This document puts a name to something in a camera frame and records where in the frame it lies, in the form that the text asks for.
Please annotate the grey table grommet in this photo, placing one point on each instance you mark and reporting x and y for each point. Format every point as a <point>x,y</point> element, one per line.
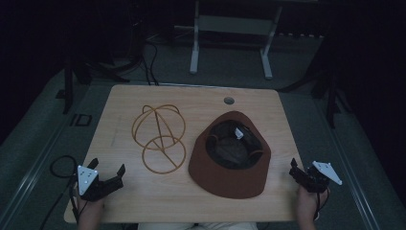
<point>229,101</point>

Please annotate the person's right hand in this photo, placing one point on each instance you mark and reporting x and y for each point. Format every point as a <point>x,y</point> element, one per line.
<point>308,207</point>

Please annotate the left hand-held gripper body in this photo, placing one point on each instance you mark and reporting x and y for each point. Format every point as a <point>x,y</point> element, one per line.
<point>87,179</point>

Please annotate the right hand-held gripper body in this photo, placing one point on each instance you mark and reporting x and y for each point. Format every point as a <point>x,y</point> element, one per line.
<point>317,179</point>

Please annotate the person's left hand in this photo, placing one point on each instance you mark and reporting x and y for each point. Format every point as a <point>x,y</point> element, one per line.
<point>90,212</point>

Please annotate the brown felt hat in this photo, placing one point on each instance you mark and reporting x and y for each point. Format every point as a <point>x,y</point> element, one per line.
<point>204,166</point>

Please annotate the white metal stand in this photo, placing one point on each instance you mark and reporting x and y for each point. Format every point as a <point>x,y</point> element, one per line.
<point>230,25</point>

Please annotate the black tripod stand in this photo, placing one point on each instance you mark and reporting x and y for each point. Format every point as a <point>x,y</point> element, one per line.
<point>68,86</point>
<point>332,96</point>

